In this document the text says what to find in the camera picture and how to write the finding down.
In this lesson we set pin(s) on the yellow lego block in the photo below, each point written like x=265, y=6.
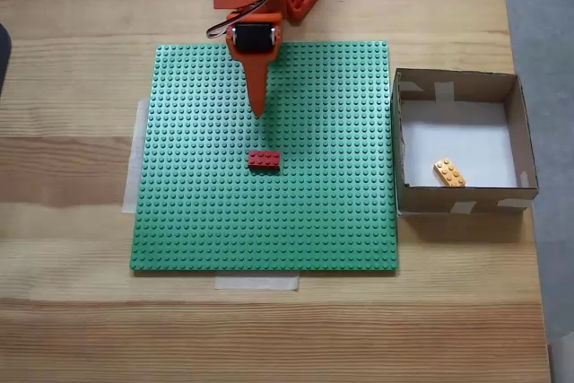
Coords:
x=449, y=173

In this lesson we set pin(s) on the red lego block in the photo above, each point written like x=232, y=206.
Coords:
x=265, y=161

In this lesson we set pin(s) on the green lego baseplate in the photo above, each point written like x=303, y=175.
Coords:
x=314, y=221

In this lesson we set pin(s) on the open cardboard box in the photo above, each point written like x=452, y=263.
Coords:
x=466, y=203

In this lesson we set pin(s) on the wide masking tape strip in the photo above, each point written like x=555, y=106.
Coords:
x=132, y=167

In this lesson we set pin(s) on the white paper sheet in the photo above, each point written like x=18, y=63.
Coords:
x=457, y=141

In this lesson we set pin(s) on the black rounded device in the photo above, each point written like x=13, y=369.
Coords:
x=4, y=60

